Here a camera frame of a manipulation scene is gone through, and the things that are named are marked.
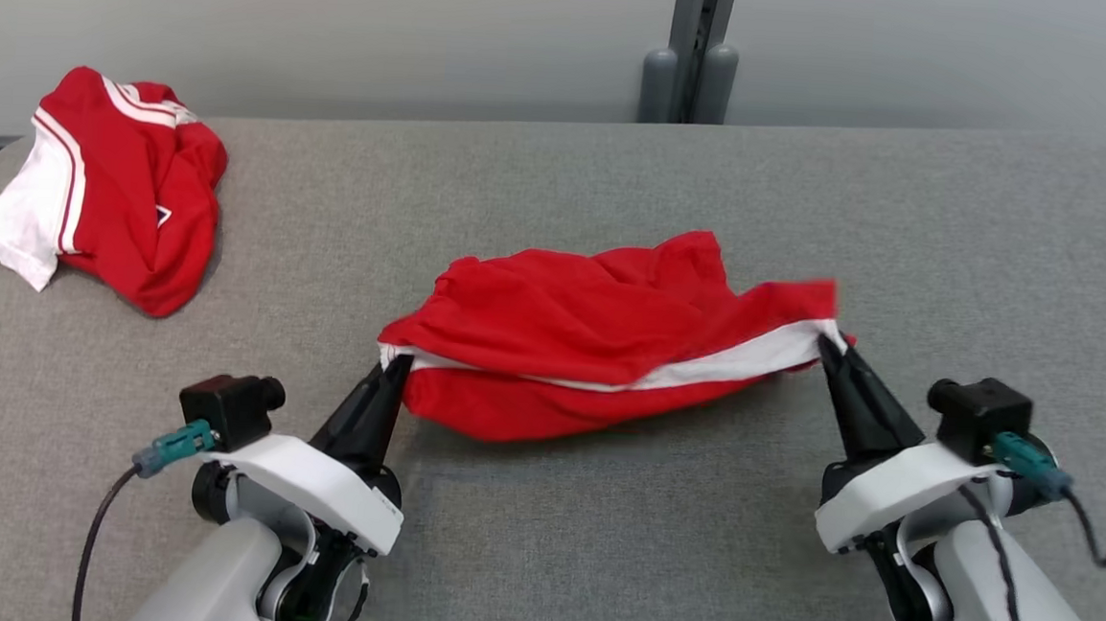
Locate right camera cable teal plug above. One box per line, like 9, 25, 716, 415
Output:
984, 431, 1106, 568

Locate camera cable teal plug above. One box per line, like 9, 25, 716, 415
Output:
984, 431, 1106, 568
71, 413, 219, 621

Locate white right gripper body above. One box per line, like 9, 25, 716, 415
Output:
812, 432, 1016, 567

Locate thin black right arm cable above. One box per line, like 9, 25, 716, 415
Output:
952, 484, 1028, 621

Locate grey partition post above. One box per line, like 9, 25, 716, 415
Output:
636, 0, 744, 128

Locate red Bulls basketball jersey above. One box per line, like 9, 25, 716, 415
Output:
0, 60, 234, 322

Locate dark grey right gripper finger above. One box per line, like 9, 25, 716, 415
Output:
811, 334, 889, 464
828, 339, 932, 457

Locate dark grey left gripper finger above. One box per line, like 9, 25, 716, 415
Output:
351, 353, 414, 481
309, 358, 398, 462

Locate left camera cable teal plug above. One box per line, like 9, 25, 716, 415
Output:
71, 413, 219, 621

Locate red shorts with white stripe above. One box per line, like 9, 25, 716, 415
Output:
373, 211, 863, 464

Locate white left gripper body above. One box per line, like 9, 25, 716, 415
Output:
193, 428, 409, 558

